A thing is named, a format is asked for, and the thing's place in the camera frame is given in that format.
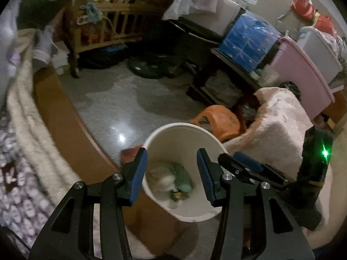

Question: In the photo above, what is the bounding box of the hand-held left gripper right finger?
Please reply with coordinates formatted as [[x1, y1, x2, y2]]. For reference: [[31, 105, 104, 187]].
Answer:
[[196, 148, 315, 260]]

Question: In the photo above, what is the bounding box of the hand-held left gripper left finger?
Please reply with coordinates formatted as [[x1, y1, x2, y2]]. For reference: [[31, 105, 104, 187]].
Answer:
[[28, 147, 148, 260]]

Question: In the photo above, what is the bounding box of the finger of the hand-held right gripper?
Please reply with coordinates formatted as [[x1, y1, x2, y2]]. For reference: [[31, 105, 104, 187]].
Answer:
[[233, 152, 298, 185], [218, 153, 288, 193]]

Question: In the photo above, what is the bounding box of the green towel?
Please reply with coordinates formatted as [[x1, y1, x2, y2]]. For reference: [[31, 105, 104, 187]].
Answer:
[[169, 164, 194, 195]]

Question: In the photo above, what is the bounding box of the white trash bin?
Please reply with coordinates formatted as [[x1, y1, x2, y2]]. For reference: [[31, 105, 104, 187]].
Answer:
[[141, 122, 229, 222]]

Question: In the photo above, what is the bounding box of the red plastic item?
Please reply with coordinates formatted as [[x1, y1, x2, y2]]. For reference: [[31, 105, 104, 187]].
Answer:
[[121, 145, 143, 166]]

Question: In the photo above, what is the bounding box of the pale pink fuzzy blanket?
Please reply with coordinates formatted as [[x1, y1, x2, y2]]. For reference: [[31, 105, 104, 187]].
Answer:
[[224, 87, 337, 231]]

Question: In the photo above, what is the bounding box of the orange plastic stool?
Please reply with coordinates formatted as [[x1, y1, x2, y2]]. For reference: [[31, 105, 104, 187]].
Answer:
[[190, 105, 243, 143]]

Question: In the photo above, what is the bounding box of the grey woven sack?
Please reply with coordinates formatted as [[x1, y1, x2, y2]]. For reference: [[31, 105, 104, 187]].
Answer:
[[205, 70, 242, 107]]

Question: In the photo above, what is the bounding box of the dark round object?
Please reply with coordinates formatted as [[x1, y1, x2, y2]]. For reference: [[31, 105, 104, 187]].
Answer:
[[279, 81, 302, 102]]

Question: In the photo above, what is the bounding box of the pink plastic tub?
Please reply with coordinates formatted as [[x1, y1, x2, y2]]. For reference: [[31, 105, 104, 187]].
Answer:
[[271, 36, 335, 121]]

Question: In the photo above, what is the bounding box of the white storage box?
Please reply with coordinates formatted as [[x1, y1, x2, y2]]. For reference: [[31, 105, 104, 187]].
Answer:
[[297, 27, 343, 84]]

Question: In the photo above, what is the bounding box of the beige fuzzy blanket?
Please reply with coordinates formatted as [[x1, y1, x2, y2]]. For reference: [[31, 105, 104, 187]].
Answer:
[[7, 35, 152, 260]]

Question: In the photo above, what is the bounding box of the blue drawer cabinet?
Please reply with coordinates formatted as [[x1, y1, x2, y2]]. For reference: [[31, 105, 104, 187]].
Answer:
[[219, 13, 281, 72]]

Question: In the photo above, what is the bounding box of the printed fleece blanket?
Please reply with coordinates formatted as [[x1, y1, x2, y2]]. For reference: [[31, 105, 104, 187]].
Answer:
[[0, 108, 59, 258]]

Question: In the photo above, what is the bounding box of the black metal table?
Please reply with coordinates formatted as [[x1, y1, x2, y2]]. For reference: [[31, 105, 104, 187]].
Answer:
[[165, 16, 263, 109]]

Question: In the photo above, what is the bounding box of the red plastic bag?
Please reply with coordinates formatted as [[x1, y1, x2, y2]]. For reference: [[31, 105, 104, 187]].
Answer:
[[291, 0, 316, 19], [314, 15, 338, 37]]

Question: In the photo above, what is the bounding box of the grey white box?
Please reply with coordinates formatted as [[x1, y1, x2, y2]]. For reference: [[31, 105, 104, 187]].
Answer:
[[190, 0, 244, 37]]

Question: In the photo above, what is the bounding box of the wooden crib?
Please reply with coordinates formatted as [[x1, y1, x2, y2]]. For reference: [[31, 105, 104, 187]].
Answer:
[[62, 0, 177, 79]]

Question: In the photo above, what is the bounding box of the grey fleece blanket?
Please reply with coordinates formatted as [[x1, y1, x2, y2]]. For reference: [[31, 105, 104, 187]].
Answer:
[[0, 5, 25, 106]]

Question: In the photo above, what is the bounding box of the green pillow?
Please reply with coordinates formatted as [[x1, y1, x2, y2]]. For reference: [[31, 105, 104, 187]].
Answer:
[[16, 0, 84, 30]]

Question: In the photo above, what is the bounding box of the wooden bed frame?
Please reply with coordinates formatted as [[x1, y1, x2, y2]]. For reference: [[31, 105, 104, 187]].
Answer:
[[33, 65, 187, 258]]

